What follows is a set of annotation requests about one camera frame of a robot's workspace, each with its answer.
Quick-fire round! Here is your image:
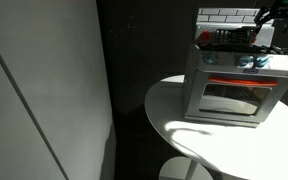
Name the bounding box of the red round stove knob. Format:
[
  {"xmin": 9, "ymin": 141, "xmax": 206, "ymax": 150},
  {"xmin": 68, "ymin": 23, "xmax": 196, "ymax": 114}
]
[{"xmin": 198, "ymin": 30, "xmax": 212, "ymax": 43}]

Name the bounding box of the black stove keypad display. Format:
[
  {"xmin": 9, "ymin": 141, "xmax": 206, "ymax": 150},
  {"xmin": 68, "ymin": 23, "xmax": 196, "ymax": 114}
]
[{"xmin": 214, "ymin": 29, "xmax": 252, "ymax": 44}]

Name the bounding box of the white round table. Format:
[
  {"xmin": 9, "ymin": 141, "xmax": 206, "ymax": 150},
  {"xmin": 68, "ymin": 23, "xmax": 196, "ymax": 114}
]
[{"xmin": 144, "ymin": 74, "xmax": 288, "ymax": 180}]

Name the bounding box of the white round table base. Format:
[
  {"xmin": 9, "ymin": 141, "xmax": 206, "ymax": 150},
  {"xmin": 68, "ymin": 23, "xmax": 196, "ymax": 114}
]
[{"xmin": 158, "ymin": 156, "xmax": 215, "ymax": 180}]

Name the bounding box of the blue stove knob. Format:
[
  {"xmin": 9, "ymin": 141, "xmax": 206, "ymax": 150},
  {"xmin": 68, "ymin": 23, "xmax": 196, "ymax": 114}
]
[
  {"xmin": 236, "ymin": 55, "xmax": 254, "ymax": 68},
  {"xmin": 202, "ymin": 52, "xmax": 219, "ymax": 66},
  {"xmin": 254, "ymin": 54, "xmax": 271, "ymax": 68}
]

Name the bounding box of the grey toy stove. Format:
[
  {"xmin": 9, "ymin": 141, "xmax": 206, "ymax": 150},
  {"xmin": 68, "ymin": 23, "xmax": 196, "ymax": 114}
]
[{"xmin": 182, "ymin": 7, "xmax": 288, "ymax": 129}]

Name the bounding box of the grey oven door with window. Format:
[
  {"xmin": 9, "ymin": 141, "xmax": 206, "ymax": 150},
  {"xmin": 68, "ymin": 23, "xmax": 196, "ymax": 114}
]
[{"xmin": 184, "ymin": 68, "xmax": 288, "ymax": 129}]

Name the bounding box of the orange oven door handle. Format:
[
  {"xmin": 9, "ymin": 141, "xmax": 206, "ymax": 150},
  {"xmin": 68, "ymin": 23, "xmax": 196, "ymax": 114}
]
[{"xmin": 207, "ymin": 76, "xmax": 280, "ymax": 88}]

